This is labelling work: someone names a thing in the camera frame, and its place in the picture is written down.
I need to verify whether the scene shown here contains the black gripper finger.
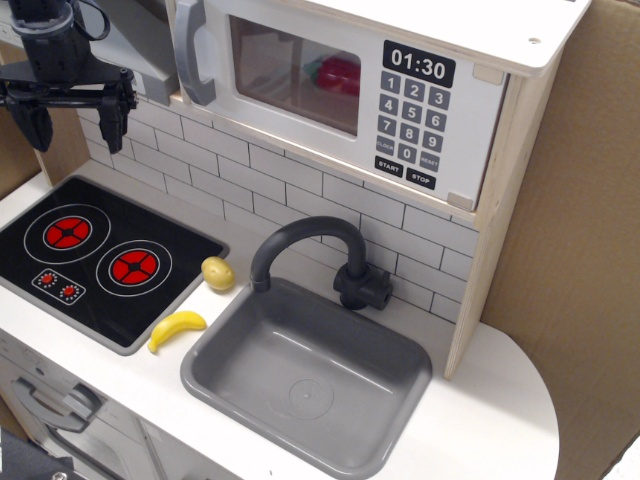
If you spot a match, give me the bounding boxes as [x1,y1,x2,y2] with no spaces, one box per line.
[8,103,53,152]
[98,96,131,154]

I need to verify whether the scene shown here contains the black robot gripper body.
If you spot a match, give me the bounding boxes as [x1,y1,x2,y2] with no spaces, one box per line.
[1,22,137,111]

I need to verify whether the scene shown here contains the grey microwave door handle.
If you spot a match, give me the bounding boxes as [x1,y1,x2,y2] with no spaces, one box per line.
[174,0,216,106]

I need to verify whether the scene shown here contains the white toy microwave door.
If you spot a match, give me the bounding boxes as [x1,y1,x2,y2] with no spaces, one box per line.
[177,1,508,211]

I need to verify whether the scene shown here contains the wooden microwave cabinet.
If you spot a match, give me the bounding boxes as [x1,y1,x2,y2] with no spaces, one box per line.
[180,1,588,378]

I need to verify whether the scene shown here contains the grey range hood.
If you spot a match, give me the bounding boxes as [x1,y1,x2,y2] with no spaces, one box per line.
[79,1,179,105]

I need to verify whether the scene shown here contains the black toy stovetop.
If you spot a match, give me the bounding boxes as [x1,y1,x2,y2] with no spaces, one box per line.
[1,176,229,356]

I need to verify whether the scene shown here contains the yellow toy potato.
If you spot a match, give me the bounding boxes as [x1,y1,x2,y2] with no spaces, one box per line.
[201,256,235,292]

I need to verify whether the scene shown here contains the yellow toy banana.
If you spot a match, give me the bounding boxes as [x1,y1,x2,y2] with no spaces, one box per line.
[147,311,207,353]

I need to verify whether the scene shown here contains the red toy pepper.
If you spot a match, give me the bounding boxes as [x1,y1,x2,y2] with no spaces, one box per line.
[303,55,361,97]

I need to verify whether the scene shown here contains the dark grey toy faucet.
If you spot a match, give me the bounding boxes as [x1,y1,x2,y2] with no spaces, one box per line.
[250,216,393,310]

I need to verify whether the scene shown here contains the white toy oven door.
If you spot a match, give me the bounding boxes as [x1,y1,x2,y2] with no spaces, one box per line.
[1,340,163,479]

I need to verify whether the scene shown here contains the grey toy sink basin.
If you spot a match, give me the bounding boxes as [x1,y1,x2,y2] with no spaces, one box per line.
[181,278,432,479]

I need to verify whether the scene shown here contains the brown cardboard panel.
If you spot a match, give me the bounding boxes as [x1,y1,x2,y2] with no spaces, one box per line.
[483,1,639,479]

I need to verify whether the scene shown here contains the black cable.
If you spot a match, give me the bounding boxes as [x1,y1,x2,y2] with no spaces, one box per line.
[69,0,112,42]

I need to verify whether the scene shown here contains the grey oven door handle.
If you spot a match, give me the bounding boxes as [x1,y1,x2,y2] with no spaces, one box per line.
[12,378,102,433]

